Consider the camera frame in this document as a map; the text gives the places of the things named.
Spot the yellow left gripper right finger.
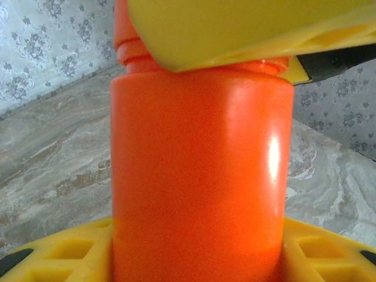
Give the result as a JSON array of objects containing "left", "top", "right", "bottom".
[{"left": 281, "top": 216, "right": 376, "bottom": 282}]

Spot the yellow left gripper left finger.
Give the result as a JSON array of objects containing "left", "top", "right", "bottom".
[{"left": 0, "top": 216, "right": 115, "bottom": 282}]

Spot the orange pill bottle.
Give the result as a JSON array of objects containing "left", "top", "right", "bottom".
[{"left": 108, "top": 38, "right": 295, "bottom": 282}]

